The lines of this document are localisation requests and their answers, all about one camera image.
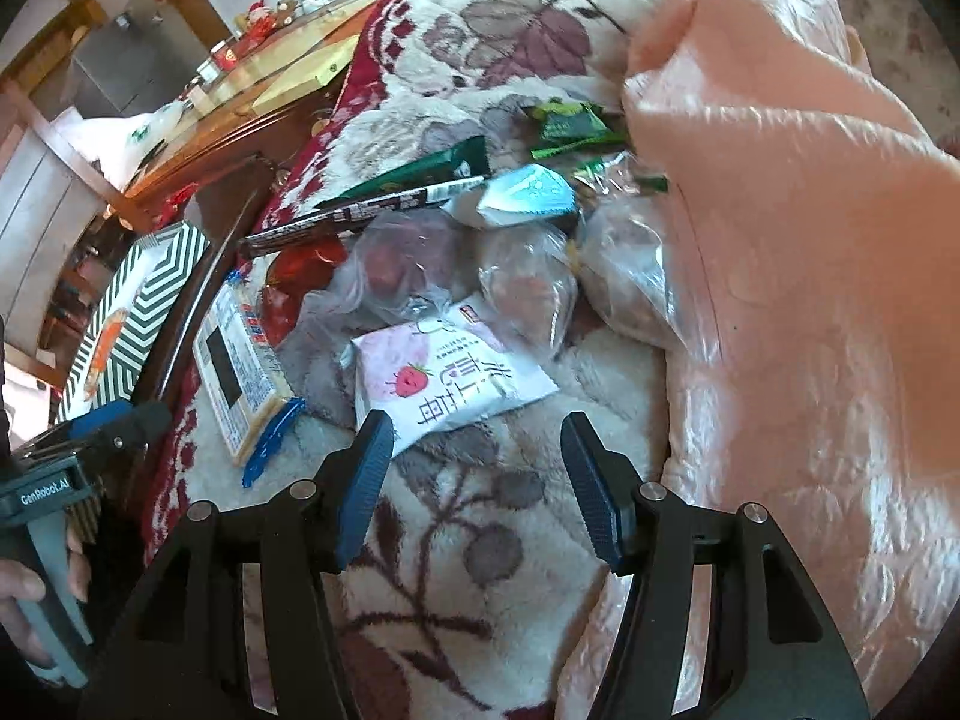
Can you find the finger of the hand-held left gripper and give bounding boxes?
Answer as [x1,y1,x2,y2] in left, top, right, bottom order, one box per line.
[58,401,134,445]
[79,401,173,470]

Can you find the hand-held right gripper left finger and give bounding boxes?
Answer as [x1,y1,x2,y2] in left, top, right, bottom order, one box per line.
[79,411,395,720]

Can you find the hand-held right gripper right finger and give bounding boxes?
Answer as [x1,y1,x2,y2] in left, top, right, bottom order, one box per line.
[561,412,871,720]

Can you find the cracker packet with blue ends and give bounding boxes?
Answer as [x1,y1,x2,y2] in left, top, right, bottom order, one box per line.
[191,276,308,490]

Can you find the pink strawberry snack packet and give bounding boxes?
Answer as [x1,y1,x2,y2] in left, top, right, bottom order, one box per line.
[351,319,561,460]

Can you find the green striped cardboard box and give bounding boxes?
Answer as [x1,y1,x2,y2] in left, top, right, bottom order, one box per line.
[51,223,212,422]

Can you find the clear bag of red fruit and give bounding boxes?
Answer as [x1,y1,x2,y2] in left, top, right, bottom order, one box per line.
[298,208,470,331]

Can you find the light blue snack packet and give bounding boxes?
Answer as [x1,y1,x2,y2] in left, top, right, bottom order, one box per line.
[442,163,580,230]

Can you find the person's left hand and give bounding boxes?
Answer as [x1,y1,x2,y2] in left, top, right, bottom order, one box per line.
[0,529,92,668]

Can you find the floral fleece blanket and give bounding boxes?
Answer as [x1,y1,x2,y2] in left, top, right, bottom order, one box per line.
[142,0,751,720]

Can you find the wooden bed footboard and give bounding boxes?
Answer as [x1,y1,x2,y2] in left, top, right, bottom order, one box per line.
[124,154,280,541]

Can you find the red snack packet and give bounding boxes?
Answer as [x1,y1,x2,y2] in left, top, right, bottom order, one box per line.
[261,235,352,350]

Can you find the clear bag of brown bread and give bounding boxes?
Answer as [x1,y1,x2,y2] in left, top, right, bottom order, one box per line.
[476,221,584,362]
[576,193,695,352]

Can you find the long dark snack bar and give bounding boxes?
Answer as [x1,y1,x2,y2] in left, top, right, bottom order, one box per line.
[236,175,488,257]

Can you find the white plastic bag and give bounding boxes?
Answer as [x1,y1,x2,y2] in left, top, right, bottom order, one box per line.
[75,100,190,190]

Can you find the peach satin blanket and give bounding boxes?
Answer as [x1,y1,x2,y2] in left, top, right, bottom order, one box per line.
[562,0,960,720]

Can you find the wooden chair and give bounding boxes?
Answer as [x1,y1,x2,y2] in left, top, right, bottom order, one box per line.
[0,79,155,361]

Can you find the dark green triangular packet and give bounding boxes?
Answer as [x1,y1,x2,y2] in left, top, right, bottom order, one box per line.
[315,135,494,209]

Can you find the wooden table with glass top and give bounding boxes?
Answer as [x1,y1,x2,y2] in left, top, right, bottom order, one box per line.
[120,0,392,235]

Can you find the wooden rack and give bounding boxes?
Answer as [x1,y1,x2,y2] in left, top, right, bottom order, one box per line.
[0,0,111,91]

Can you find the red and white plush toy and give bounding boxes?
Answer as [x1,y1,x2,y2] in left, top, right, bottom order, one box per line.
[238,0,275,40]

